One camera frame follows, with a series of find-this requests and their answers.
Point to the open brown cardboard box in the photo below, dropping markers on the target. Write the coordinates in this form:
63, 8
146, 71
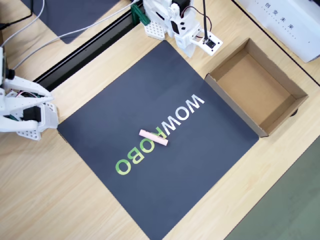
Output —
255, 85

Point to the white robot arm with clamp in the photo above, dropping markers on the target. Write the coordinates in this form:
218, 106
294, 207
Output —
155, 10

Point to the white camera mount with chip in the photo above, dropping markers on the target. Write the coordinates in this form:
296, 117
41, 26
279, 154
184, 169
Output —
211, 44

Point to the plain dark mat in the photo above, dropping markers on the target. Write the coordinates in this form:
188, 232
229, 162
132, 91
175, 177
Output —
75, 12

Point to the pink stick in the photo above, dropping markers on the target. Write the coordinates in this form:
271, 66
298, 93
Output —
152, 137

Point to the black aluminium rail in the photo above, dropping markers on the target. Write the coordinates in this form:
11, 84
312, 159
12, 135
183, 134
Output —
82, 52

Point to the white device top right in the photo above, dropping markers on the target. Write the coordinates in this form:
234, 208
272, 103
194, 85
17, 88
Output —
287, 27

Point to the green table clamp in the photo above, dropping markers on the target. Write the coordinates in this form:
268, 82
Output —
138, 13

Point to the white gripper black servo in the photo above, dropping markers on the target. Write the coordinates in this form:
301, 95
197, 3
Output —
188, 48

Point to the dark mat WOWROBO print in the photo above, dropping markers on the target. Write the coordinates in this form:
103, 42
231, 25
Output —
155, 100

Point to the wrist camera module black lens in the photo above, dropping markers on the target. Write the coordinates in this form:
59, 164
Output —
9, 73

